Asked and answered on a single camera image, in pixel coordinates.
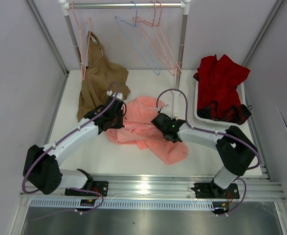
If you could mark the pink hanger right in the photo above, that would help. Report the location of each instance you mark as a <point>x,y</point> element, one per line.
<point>161,46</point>

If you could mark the right black mount plate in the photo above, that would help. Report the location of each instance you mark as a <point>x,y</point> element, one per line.
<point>204,189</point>

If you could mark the pink skirt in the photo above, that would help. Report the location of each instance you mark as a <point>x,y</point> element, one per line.
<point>139,130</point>

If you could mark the tan brown garment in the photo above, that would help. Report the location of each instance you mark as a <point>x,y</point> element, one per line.
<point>100,73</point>

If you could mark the white slotted cable duct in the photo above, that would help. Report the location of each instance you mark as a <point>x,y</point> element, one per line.
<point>125,204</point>

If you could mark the black mount plate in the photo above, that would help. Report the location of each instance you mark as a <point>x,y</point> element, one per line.
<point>100,187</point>
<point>204,189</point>

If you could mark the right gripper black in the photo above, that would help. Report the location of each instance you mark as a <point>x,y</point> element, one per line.
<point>173,120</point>

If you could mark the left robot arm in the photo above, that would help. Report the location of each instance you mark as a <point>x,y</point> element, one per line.
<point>42,164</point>

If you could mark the pink hanger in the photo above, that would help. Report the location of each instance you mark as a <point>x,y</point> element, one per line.
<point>161,46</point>
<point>85,29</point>
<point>144,29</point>

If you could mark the pink hanger middle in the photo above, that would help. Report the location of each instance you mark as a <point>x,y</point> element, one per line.
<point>144,29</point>

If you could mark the pink hanger far left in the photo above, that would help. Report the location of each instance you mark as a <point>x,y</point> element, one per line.
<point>85,29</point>

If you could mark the left black mount plate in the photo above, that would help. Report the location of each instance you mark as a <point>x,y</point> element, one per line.
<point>100,187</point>

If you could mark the blue wire hanger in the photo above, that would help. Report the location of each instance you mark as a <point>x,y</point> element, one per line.
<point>140,44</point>

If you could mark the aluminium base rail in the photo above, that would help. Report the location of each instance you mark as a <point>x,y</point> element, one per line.
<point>149,187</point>

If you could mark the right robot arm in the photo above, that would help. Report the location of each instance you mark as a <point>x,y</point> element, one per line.
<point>235,150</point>

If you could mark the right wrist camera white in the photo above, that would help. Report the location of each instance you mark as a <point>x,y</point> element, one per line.
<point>166,109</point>

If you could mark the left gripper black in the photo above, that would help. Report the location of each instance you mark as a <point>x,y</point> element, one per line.
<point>120,124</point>

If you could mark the white laundry basket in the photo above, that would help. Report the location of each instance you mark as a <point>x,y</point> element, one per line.
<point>241,94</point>

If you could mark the red garment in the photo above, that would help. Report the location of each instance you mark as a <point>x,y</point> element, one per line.
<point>218,81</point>

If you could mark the metal clothes rack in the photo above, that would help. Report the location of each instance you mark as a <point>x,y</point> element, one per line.
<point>184,5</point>

